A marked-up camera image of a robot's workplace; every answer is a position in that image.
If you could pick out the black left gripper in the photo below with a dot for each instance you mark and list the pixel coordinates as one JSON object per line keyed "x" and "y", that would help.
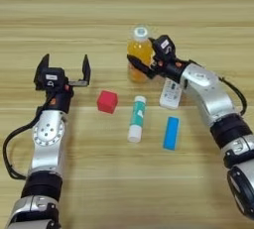
{"x": 59, "y": 100}

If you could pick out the white remote control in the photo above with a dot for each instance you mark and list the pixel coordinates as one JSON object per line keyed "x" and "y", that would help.
{"x": 170, "y": 95}

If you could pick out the right gripper labelled black box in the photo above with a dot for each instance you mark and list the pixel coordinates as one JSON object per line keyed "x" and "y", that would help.
{"x": 164, "y": 47}

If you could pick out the orange juice bottle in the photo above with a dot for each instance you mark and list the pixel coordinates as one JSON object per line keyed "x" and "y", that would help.
{"x": 139, "y": 49}

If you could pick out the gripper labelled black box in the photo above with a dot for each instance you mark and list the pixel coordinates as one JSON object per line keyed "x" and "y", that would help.
{"x": 164, "y": 47}
{"x": 50, "y": 77}

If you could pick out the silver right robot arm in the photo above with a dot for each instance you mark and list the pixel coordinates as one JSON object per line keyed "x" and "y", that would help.
{"x": 215, "y": 100}

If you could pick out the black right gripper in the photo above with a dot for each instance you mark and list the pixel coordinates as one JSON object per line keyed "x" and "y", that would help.
{"x": 170, "y": 68}

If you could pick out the left gripper labelled black box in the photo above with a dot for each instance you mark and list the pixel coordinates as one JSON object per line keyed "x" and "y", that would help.
{"x": 50, "y": 77}

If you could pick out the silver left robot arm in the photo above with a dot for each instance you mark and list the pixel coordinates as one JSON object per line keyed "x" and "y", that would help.
{"x": 48, "y": 143}

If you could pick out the blue rectangular block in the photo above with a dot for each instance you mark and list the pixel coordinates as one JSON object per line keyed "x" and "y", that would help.
{"x": 171, "y": 133}

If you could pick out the white and green tube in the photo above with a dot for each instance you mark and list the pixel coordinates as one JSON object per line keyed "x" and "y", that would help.
{"x": 137, "y": 117}

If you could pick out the red cube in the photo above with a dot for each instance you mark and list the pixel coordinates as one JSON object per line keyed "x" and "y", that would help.
{"x": 107, "y": 102}

